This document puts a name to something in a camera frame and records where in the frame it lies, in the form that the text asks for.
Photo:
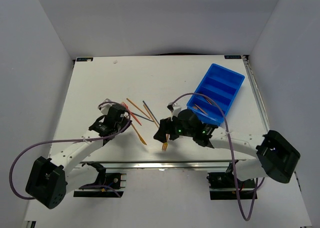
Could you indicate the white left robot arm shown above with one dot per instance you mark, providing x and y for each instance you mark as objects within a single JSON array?
[{"x": 52, "y": 178}]

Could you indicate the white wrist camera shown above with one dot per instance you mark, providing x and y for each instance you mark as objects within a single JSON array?
[
  {"x": 104, "y": 106},
  {"x": 174, "y": 109}
]

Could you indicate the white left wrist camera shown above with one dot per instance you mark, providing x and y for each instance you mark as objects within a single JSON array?
[{"x": 104, "y": 106}]

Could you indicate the orange spoon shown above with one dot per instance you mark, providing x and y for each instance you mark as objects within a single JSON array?
[{"x": 199, "y": 108}]

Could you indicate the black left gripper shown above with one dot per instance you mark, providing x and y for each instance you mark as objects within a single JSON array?
[{"x": 126, "y": 121}]

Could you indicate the orange chopstick upper left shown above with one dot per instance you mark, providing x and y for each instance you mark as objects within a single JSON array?
[{"x": 137, "y": 107}]

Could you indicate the orange plastic knife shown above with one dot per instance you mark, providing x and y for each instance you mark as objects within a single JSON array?
[{"x": 138, "y": 134}]

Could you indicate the red-orange plastic fork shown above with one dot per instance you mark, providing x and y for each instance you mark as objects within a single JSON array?
[{"x": 131, "y": 113}]

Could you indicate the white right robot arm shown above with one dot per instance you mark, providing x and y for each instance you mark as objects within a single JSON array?
[{"x": 271, "y": 154}]

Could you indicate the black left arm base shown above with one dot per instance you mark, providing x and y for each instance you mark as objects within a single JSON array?
[{"x": 106, "y": 185}]

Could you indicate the dark blue chopstick long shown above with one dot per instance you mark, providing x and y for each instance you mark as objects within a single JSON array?
[{"x": 142, "y": 117}]

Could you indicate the blue divided plastic tray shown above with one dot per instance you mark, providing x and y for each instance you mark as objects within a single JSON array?
[{"x": 217, "y": 91}]

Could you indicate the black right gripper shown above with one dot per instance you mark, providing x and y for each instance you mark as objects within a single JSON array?
[{"x": 165, "y": 125}]

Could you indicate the orange chopstick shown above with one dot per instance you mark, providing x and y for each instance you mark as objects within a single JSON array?
[
  {"x": 137, "y": 107},
  {"x": 151, "y": 116}
]

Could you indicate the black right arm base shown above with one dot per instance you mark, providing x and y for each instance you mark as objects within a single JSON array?
[{"x": 222, "y": 186}]

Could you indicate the orange chopstick middle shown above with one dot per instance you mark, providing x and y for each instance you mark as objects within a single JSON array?
[{"x": 151, "y": 116}]

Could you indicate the orange fork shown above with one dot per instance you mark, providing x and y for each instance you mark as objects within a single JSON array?
[{"x": 165, "y": 145}]

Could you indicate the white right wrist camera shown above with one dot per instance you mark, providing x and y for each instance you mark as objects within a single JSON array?
[{"x": 174, "y": 109}]

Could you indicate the dark blue chopstick short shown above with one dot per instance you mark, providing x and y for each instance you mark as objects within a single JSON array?
[{"x": 150, "y": 111}]

